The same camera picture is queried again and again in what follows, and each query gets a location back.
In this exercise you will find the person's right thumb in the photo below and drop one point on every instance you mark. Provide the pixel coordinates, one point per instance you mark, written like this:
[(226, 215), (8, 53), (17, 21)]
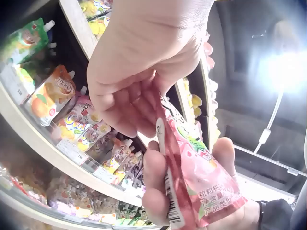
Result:
[(225, 155)]

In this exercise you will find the person's right fingers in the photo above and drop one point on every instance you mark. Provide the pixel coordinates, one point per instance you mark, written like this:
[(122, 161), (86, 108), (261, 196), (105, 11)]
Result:
[(154, 186)]

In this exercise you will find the person's left hand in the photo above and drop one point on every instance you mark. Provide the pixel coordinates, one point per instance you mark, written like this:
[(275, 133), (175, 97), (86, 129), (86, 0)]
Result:
[(146, 40)]

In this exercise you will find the black wrist band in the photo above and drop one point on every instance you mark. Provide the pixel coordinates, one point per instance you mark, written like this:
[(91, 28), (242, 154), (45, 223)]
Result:
[(260, 215)]

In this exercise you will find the white ceiling conduit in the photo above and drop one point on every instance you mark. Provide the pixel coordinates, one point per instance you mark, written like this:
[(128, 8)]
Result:
[(268, 124)]

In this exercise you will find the pink fruit jelly pouch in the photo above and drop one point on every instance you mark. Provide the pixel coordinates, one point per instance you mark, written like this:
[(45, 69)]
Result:
[(191, 172)]

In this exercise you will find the person's right hand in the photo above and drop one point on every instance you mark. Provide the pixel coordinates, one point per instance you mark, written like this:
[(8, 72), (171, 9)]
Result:
[(156, 198)]

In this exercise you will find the person's left fingers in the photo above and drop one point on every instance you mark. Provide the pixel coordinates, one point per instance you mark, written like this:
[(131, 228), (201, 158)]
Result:
[(124, 107)]

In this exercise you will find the bright ceiling lamp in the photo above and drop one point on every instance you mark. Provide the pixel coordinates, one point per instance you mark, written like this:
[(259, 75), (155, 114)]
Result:
[(285, 69)]

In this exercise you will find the full shop shelf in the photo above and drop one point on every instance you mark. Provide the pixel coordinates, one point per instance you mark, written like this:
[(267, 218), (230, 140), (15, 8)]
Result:
[(55, 100)]

